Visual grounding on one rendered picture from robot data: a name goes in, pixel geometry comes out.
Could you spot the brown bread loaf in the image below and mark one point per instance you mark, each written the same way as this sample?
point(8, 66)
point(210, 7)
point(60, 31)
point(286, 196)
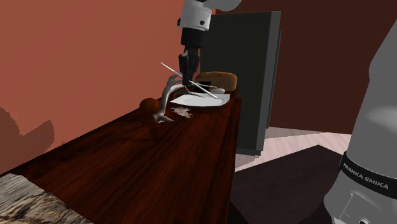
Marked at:
point(220, 79)

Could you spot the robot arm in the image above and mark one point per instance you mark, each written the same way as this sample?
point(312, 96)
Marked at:
point(372, 139)

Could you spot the brown round ball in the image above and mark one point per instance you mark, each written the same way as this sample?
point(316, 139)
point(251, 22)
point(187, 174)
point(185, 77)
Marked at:
point(149, 105)

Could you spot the grey patterned block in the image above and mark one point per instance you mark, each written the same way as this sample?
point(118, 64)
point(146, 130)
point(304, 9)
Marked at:
point(28, 204)

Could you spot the dark wooden table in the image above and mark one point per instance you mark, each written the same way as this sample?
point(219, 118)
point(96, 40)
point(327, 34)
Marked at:
point(139, 167)

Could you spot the thin white stick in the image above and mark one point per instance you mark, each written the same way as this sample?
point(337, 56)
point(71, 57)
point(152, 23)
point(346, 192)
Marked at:
point(207, 92)

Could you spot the small white oval thing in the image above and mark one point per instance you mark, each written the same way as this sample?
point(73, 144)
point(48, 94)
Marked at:
point(219, 91)

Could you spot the white plate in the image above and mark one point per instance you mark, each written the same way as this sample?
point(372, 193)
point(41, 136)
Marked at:
point(203, 100)

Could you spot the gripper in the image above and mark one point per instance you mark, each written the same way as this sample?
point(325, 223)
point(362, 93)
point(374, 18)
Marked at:
point(193, 37)

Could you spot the tall dark grey cabinet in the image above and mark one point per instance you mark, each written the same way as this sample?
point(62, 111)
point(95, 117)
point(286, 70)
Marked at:
point(245, 77)

